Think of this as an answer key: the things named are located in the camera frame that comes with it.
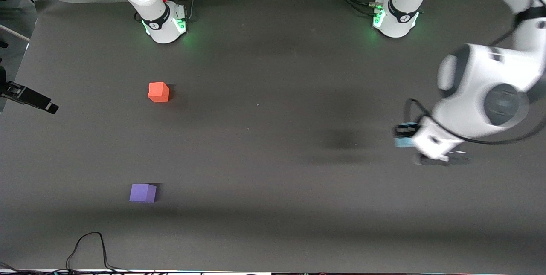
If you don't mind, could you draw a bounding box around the light blue foam block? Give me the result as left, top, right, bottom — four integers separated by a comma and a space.
394, 121, 418, 148

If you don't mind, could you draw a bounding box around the orange foam block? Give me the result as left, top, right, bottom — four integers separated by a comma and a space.
147, 81, 171, 104

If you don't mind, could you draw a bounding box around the purple foam block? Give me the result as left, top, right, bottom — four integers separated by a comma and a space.
129, 183, 157, 204

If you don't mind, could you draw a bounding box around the dark grey table mat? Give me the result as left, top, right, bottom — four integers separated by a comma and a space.
0, 0, 546, 274

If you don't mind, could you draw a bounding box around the thin black looped cable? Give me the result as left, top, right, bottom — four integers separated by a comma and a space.
0, 232, 141, 275

